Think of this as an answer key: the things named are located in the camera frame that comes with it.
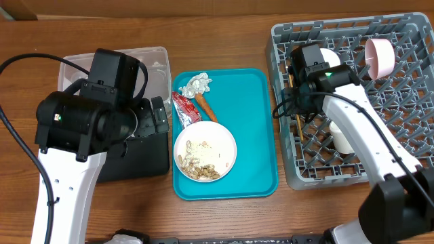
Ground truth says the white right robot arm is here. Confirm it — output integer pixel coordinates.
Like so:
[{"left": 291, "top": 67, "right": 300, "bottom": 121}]
[{"left": 285, "top": 43, "right": 433, "bottom": 243}]

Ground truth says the clear plastic bin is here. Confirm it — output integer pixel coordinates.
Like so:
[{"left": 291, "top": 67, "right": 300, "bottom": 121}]
[{"left": 58, "top": 46, "right": 172, "bottom": 118}]

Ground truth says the black rectangular tray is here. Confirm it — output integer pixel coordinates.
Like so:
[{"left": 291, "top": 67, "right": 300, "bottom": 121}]
[{"left": 97, "top": 132, "right": 170, "bottom": 183}]

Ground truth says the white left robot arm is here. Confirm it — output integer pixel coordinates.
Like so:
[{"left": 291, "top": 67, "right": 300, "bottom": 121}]
[{"left": 31, "top": 49, "right": 170, "bottom": 243}]

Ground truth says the wooden chopstick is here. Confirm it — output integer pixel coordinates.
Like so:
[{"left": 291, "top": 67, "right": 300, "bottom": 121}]
[{"left": 288, "top": 75, "right": 304, "bottom": 142}]

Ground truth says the teal serving tray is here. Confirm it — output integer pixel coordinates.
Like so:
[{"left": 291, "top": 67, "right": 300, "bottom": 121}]
[{"left": 173, "top": 68, "right": 279, "bottom": 201}]

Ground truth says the orange carrot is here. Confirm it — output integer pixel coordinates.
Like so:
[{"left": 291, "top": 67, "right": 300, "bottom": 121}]
[{"left": 195, "top": 93, "right": 218, "bottom": 123}]

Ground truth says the red foil snack wrapper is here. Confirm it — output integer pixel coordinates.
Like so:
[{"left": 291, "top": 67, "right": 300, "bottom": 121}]
[{"left": 172, "top": 91, "right": 202, "bottom": 129}]

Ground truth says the pink bowl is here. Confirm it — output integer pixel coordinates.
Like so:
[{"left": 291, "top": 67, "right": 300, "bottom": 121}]
[{"left": 365, "top": 39, "right": 395, "bottom": 80}]

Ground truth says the white cup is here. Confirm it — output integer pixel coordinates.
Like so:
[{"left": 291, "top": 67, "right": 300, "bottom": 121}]
[{"left": 329, "top": 121, "right": 354, "bottom": 155}]

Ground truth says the white bowl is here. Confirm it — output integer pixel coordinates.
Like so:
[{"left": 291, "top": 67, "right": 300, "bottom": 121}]
[{"left": 320, "top": 48, "right": 341, "bottom": 68}]

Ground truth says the grey dishwasher rack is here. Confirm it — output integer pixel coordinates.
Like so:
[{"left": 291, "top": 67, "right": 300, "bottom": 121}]
[{"left": 266, "top": 13, "right": 433, "bottom": 190}]

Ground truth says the crumpled white tissue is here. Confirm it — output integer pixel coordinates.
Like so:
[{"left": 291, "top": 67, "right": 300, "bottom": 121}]
[{"left": 179, "top": 73, "right": 212, "bottom": 99}]

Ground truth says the pink plate with food scraps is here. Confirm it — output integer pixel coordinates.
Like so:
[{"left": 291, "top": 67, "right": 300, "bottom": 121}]
[{"left": 173, "top": 121, "right": 237, "bottom": 183}]

